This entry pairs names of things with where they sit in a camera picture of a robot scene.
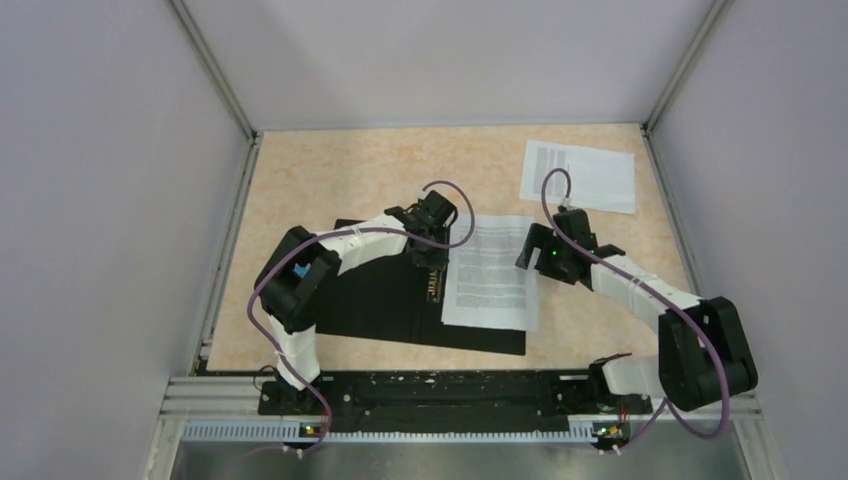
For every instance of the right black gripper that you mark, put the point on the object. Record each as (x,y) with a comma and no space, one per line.
(542,236)

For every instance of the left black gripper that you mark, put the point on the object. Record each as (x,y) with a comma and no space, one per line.
(436,261)

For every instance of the printed paper stack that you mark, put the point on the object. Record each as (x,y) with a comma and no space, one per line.
(484,288)

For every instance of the single printed paper sheet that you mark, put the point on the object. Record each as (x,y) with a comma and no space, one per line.
(592,178)

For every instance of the teal folder black inside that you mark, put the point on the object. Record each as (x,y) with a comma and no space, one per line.
(392,299)

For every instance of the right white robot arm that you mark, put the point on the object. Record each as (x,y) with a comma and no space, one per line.
(703,353)

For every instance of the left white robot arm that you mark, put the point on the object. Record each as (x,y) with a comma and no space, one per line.
(305,263)

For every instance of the blue orange toy car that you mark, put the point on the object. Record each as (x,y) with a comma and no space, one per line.
(300,270)

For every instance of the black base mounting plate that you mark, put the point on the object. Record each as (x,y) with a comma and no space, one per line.
(451,401)

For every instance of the aluminium frame rail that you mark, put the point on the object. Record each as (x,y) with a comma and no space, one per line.
(225,408)

